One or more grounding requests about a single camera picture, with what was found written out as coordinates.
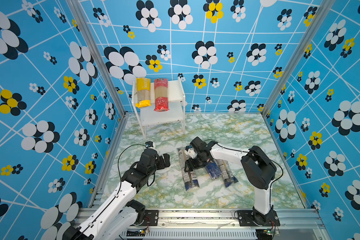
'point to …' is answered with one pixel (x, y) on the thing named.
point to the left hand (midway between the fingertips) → (164, 156)
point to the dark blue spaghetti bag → (213, 170)
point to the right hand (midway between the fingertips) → (189, 169)
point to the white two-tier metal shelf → (146, 116)
